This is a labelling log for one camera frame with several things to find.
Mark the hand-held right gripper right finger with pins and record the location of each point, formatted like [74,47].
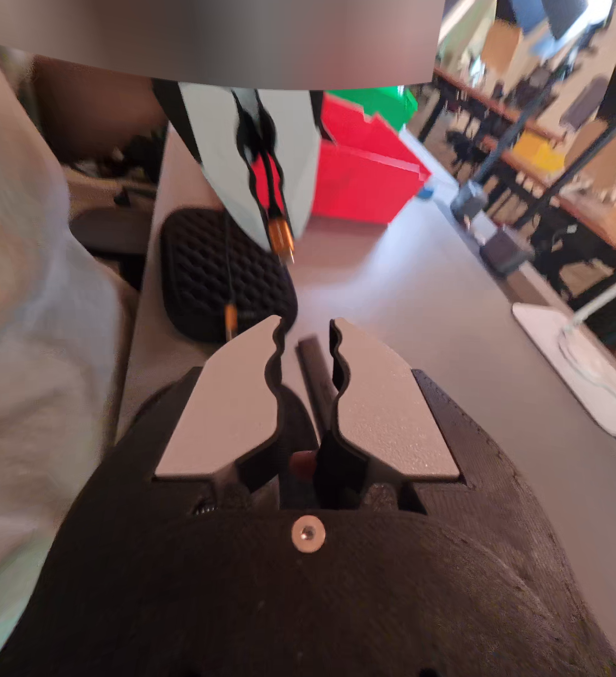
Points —
[387,412]

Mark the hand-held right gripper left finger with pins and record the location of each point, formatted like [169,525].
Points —
[228,407]

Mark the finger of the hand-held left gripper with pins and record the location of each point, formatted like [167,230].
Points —
[218,143]
[297,153]

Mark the slim grey electronic device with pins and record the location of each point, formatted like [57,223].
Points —
[314,375]

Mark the red plastic bin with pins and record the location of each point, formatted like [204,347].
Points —
[360,180]

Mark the green plastic bin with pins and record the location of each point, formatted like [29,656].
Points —
[382,103]

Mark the black quilted case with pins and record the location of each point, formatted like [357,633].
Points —
[207,269]

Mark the dark office chair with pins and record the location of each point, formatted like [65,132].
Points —
[109,227]

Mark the small dark grey block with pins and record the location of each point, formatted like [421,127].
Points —
[469,201]

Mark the dark grey box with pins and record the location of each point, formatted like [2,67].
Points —
[506,253]

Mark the long wooden table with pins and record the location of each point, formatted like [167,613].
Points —
[498,106]
[598,217]

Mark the white lamp base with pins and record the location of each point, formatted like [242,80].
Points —
[588,359]

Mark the yellow plastic bin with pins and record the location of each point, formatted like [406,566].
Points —
[538,153]

